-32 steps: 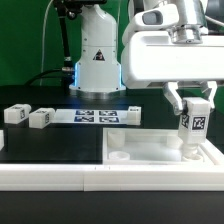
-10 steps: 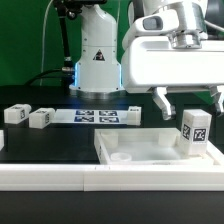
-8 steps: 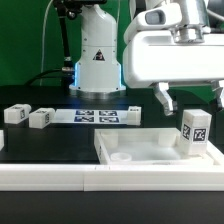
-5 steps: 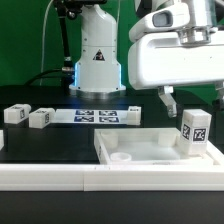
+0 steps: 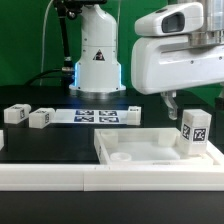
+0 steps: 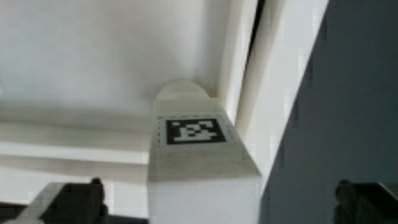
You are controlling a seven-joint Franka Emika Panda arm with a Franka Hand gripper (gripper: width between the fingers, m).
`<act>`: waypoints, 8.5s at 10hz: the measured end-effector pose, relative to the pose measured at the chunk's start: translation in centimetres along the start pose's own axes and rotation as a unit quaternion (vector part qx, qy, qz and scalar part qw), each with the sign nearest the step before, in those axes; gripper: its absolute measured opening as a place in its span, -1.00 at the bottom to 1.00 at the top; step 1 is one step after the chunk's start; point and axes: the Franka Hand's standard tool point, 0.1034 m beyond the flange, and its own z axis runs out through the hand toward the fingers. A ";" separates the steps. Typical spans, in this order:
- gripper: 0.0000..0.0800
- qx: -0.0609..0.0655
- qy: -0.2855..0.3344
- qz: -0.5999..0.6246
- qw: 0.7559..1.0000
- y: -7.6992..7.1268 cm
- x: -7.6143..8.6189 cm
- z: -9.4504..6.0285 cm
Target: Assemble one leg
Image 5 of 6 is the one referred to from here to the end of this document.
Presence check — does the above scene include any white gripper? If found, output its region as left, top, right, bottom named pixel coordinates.
left=131, top=35, right=224, bottom=120

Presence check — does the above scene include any white square table top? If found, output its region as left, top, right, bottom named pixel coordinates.
left=94, top=128, right=224, bottom=166

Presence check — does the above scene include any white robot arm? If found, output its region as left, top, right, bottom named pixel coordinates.
left=69, top=0, right=224, bottom=119

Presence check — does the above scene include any white sheet with tags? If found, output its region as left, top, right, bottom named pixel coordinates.
left=52, top=109, right=127, bottom=124

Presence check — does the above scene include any white block left edge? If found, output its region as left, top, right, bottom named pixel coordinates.
left=0, top=130, right=4, bottom=151

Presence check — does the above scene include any black cable bundle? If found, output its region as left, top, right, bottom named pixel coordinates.
left=23, top=68, right=75, bottom=87

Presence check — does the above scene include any white cable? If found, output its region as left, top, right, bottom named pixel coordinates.
left=39, top=0, right=55, bottom=87

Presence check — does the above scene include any white obstacle fence wall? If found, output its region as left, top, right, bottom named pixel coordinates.
left=0, top=143, right=224, bottom=192

